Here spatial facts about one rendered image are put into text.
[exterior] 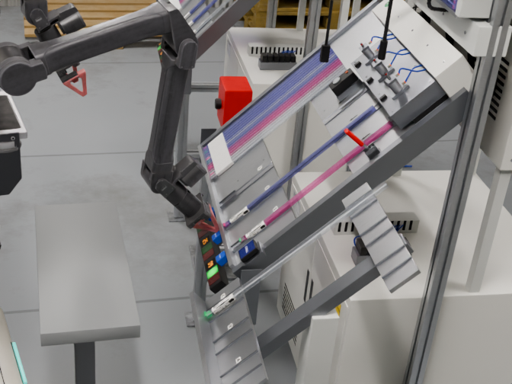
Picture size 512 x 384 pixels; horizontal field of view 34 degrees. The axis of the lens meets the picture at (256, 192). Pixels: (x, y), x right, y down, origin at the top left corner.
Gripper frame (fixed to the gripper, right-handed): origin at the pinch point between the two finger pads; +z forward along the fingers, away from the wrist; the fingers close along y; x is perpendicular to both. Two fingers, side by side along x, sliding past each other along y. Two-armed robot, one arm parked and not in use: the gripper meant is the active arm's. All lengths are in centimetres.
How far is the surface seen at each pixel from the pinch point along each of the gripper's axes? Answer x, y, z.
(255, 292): -3.2, -26.3, 5.8
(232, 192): -7.6, 11.2, 0.8
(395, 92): -60, -12, -5
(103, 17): 61, 357, 29
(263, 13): -22, 328, 89
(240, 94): -17, 78, 10
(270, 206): -16.5, -5.9, 1.5
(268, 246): -12.9, -21.8, 0.4
